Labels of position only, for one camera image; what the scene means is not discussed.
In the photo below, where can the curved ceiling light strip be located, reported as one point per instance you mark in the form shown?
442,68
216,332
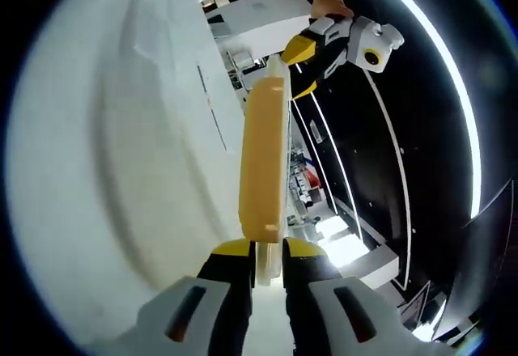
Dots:
465,109

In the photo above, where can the white square pillar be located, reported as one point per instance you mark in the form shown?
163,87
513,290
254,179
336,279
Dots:
356,259
259,16

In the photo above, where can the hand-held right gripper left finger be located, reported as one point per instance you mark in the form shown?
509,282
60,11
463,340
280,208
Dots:
226,291

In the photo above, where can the person's left hand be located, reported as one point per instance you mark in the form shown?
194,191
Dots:
332,8

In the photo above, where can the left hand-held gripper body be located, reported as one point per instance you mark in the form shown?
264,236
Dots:
368,44

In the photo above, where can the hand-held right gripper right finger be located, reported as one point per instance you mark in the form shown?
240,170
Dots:
311,291

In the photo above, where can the clear yellow-rimmed plastic container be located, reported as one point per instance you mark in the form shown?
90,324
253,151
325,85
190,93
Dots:
261,149

